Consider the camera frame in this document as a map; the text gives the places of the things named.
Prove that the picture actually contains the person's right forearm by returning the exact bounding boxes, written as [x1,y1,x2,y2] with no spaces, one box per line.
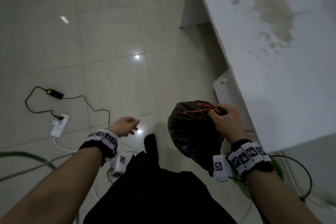
[245,170,323,224]

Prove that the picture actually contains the person's left hand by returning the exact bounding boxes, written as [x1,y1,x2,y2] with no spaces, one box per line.
[108,117,140,138]

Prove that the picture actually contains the person's left forearm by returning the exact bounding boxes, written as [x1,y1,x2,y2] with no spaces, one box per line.
[0,147,103,224]

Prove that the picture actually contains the black power adapter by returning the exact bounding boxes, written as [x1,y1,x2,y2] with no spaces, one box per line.
[46,89,64,100]

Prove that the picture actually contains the black charger with cable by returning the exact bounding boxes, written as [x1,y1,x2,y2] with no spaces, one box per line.
[25,86,111,130]

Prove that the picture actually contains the person's right hand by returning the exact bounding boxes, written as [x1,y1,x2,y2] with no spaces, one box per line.
[209,104,249,144]

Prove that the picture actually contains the black wristband with marker tags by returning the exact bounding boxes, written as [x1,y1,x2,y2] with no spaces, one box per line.
[225,139,275,175]
[78,131,119,167]

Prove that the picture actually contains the green plastic waste basket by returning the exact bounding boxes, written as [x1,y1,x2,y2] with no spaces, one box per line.
[233,156,286,201]

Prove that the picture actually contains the white power strip cable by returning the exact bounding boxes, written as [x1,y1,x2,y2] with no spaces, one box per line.
[54,136,79,153]

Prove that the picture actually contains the small white power strip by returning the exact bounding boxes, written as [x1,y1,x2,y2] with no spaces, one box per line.
[50,114,70,137]

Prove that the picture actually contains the black trash bag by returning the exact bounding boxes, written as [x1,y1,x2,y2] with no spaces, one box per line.
[167,100,229,179]

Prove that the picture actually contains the white desk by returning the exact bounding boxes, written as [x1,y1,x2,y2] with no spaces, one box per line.
[180,0,336,153]

